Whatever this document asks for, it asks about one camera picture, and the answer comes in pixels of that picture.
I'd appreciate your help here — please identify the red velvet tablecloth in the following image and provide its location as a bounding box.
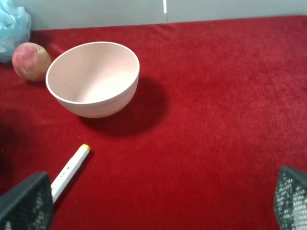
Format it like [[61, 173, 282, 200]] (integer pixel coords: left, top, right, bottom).
[[0, 16, 307, 230]]

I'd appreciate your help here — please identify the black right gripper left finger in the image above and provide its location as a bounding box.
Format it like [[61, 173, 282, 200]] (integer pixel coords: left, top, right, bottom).
[[0, 172, 54, 230]]

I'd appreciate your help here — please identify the red peach fruit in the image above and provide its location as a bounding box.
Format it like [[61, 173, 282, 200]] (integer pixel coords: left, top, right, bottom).
[[12, 42, 52, 82]]

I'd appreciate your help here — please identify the light blue bath loofah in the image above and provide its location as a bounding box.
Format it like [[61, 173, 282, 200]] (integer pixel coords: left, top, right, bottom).
[[0, 0, 31, 63]]

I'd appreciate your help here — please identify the white yellow-capped marker pen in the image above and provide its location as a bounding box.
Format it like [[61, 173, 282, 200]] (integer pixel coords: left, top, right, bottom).
[[51, 144, 90, 203]]

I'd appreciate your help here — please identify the pink ribbed bowl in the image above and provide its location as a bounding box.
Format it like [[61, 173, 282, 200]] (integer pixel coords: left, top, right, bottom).
[[46, 41, 140, 118]]

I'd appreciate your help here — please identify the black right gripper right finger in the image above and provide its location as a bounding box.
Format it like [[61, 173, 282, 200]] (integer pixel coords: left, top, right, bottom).
[[274, 166, 307, 230]]

